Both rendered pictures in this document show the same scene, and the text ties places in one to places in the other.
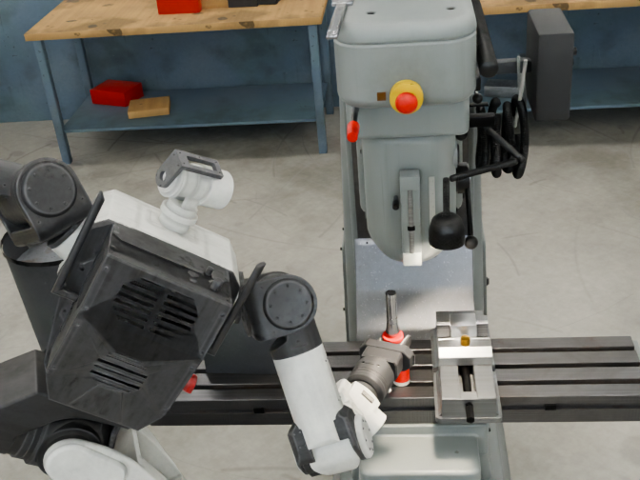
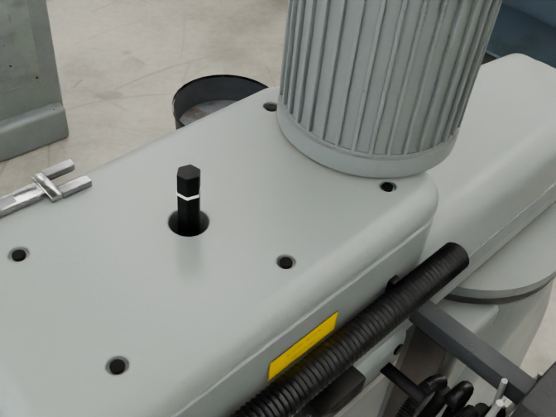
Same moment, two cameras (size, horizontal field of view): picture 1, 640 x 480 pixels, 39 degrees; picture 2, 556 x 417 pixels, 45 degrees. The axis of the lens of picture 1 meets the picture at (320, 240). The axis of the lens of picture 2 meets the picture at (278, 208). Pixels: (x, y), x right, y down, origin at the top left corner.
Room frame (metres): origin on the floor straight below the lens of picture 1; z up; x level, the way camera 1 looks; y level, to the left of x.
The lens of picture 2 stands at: (1.44, -0.52, 2.33)
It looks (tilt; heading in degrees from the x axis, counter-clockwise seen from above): 43 degrees down; 34
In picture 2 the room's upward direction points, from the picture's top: 7 degrees clockwise
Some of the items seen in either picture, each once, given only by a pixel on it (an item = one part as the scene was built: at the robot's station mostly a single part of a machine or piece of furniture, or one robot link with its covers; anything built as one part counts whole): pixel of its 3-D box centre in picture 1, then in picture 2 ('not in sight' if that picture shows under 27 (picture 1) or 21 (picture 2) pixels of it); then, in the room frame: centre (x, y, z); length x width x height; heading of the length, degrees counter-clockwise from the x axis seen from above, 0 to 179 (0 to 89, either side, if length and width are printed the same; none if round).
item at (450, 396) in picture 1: (464, 356); not in sight; (1.71, -0.32, 1.02); 0.35 x 0.15 x 0.11; 173
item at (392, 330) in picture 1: (391, 313); not in sight; (1.63, -0.14, 1.22); 0.03 x 0.03 x 0.11
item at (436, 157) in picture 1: (410, 183); not in sight; (1.76, -0.21, 1.47); 0.21 x 0.19 x 0.32; 83
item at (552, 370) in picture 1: (391, 380); not in sight; (1.76, -0.15, 0.93); 1.24 x 0.23 x 0.08; 83
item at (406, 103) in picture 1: (406, 102); not in sight; (1.50, -0.18, 1.76); 0.04 x 0.03 x 0.04; 83
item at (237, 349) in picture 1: (249, 328); not in sight; (1.85, 0.20, 1.06); 0.22 x 0.12 x 0.20; 80
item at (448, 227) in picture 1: (447, 227); not in sight; (1.54, -0.25, 1.48); 0.07 x 0.07 x 0.06
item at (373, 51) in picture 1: (405, 29); (201, 270); (1.77, -0.21, 1.81); 0.47 x 0.26 x 0.16; 173
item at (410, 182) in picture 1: (410, 218); not in sight; (1.65, -0.19, 1.45); 0.04 x 0.04 x 0.21; 83
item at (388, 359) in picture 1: (378, 369); not in sight; (1.55, -0.10, 1.13); 0.13 x 0.12 x 0.10; 63
